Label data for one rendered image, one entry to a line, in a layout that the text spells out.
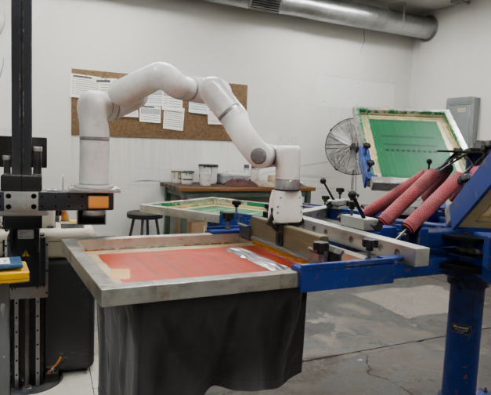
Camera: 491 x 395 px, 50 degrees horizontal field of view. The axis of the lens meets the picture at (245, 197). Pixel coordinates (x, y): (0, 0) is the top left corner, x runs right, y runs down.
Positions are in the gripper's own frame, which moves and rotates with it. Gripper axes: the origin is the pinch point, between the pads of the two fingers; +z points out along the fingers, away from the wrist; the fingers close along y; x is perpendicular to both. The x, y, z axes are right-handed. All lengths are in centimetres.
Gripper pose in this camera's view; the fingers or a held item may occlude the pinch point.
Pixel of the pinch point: (284, 238)
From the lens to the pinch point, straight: 162.4
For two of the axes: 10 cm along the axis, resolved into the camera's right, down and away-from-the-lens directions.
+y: -8.9, 0.1, -4.5
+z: -0.3, 9.9, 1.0
